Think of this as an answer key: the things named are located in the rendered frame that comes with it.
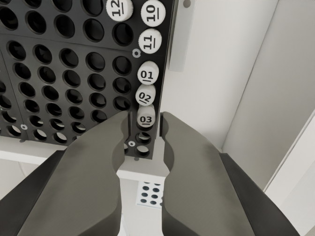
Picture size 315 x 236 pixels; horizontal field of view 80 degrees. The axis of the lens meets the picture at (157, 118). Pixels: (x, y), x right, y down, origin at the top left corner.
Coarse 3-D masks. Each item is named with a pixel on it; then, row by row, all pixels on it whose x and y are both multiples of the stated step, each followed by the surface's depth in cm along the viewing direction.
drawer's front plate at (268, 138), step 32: (288, 0) 14; (288, 32) 13; (256, 64) 17; (288, 64) 12; (256, 96) 16; (288, 96) 12; (256, 128) 15; (288, 128) 12; (256, 160) 15; (288, 160) 11; (288, 192) 13
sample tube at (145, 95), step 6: (144, 84) 13; (150, 84) 13; (138, 90) 12; (144, 90) 12; (150, 90) 12; (138, 96) 12; (144, 96) 12; (150, 96) 12; (138, 102) 12; (144, 102) 12; (150, 102) 12
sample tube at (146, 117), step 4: (140, 104) 14; (152, 104) 14; (140, 108) 13; (144, 108) 13; (148, 108) 13; (152, 108) 13; (140, 112) 12; (144, 112) 12; (148, 112) 12; (152, 112) 13; (140, 116) 12; (144, 116) 12; (148, 116) 12; (152, 116) 12; (140, 120) 12; (144, 120) 12; (148, 120) 12; (152, 120) 12; (140, 124) 13; (144, 124) 13; (148, 124) 13; (152, 124) 13
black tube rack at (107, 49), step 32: (0, 0) 11; (32, 0) 14; (64, 0) 14; (96, 0) 13; (0, 32) 12; (32, 32) 12; (64, 32) 12; (96, 32) 14; (128, 32) 14; (0, 64) 13; (32, 64) 13; (64, 64) 13; (96, 64) 16; (128, 64) 15; (0, 96) 15; (32, 96) 14; (64, 96) 14; (96, 96) 18; (128, 96) 14; (0, 128) 16; (32, 128) 16; (64, 128) 16
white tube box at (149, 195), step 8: (144, 184) 34; (152, 184) 34; (160, 184) 34; (144, 192) 37; (152, 192) 35; (160, 192) 35; (136, 200) 36; (144, 200) 37; (152, 200) 38; (160, 200) 36; (160, 208) 37
